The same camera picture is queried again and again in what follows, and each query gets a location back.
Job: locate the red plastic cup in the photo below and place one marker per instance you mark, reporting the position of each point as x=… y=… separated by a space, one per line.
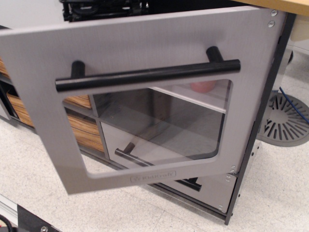
x=203 y=87

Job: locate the grey lower oven drawer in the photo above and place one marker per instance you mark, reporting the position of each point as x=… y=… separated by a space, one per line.
x=173 y=144

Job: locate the black bracket bottom left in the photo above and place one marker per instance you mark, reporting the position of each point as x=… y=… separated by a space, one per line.
x=29 y=222

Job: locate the black door handle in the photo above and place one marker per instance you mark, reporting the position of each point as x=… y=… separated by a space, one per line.
x=79 y=81

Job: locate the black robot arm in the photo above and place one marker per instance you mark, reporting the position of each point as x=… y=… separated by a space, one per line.
x=83 y=10

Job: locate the lower wood-pattern fabric bin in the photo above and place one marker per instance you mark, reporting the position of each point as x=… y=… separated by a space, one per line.
x=84 y=128

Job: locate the black lower drawer handle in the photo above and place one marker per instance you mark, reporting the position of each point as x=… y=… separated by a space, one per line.
x=126 y=154

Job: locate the grey round slotted base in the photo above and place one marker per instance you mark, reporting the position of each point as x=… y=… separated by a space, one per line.
x=286 y=123

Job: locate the wooden countertop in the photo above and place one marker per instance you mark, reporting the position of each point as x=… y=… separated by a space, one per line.
x=299 y=7

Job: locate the wood-pattern fabric bin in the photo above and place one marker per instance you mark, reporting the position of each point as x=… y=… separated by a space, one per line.
x=84 y=128
x=82 y=101

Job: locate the upper wood-pattern fabric bin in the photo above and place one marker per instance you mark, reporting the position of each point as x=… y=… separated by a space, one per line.
x=82 y=101

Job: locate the grey toy oven door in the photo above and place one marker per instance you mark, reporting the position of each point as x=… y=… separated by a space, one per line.
x=36 y=57

